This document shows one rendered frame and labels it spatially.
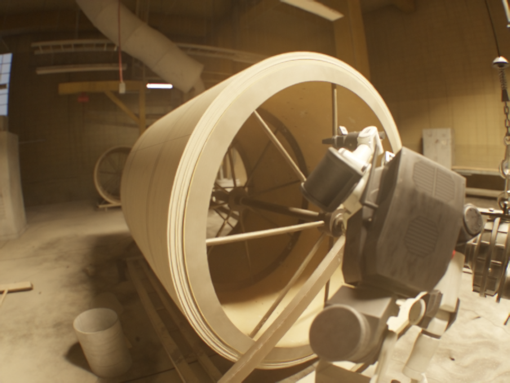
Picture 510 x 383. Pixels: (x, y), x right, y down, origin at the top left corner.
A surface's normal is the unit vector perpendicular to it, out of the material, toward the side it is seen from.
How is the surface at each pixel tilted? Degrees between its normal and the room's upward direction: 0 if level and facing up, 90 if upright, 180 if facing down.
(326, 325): 52
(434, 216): 74
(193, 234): 90
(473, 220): 61
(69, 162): 90
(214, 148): 90
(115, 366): 90
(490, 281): 110
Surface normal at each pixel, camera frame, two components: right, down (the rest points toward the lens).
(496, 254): -0.80, -0.22
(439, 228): -0.08, -0.13
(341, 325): -0.56, -0.51
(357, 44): 0.55, 0.09
